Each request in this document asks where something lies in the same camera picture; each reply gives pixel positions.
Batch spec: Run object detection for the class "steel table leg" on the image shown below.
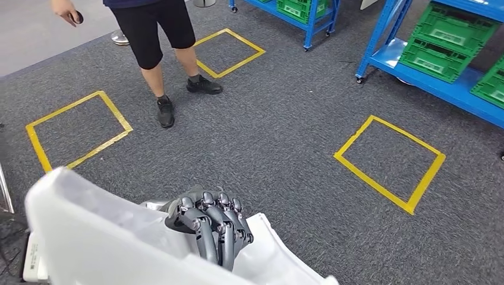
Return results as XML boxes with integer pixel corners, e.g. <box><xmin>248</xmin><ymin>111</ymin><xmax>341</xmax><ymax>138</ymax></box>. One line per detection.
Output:
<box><xmin>0</xmin><ymin>163</ymin><xmax>15</xmax><ymax>215</ymax></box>

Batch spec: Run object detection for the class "green plastic crate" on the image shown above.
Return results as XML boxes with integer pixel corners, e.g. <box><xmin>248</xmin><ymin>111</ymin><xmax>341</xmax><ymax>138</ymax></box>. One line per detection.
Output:
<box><xmin>398</xmin><ymin>37</ymin><xmax>478</xmax><ymax>84</ymax></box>
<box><xmin>470</xmin><ymin>54</ymin><xmax>504</xmax><ymax>110</ymax></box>
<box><xmin>411</xmin><ymin>2</ymin><xmax>502</xmax><ymax>59</ymax></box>
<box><xmin>275</xmin><ymin>0</ymin><xmax>330</xmax><ymax>25</ymax></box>

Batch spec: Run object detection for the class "person's hand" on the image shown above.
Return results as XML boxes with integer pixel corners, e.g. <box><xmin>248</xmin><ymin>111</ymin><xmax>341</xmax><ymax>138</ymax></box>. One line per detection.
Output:
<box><xmin>50</xmin><ymin>0</ymin><xmax>81</xmax><ymax>27</ymax></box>

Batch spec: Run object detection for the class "white plastic car part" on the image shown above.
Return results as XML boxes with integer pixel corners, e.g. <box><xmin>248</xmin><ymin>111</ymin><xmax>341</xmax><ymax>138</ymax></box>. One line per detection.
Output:
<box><xmin>24</xmin><ymin>167</ymin><xmax>340</xmax><ymax>285</ymax></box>

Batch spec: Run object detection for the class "person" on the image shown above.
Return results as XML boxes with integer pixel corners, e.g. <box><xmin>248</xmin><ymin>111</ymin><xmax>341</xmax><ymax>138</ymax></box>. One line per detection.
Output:
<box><xmin>50</xmin><ymin>0</ymin><xmax>224</xmax><ymax>129</ymax></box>

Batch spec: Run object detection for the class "blue steel shelf rack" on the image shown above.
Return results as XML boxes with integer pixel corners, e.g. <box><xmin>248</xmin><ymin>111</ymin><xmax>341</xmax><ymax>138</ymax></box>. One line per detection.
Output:
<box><xmin>354</xmin><ymin>0</ymin><xmax>504</xmax><ymax>130</ymax></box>
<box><xmin>228</xmin><ymin>0</ymin><xmax>342</xmax><ymax>53</ymax></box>

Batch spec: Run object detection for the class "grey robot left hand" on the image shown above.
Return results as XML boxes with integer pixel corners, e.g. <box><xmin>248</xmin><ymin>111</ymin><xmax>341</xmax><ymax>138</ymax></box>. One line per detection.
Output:
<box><xmin>164</xmin><ymin>185</ymin><xmax>255</xmax><ymax>273</ymax></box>

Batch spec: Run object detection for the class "white box with label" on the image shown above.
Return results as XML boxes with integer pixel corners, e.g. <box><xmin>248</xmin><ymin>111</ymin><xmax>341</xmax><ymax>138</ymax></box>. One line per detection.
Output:
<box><xmin>21</xmin><ymin>232</ymin><xmax>50</xmax><ymax>284</ymax></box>

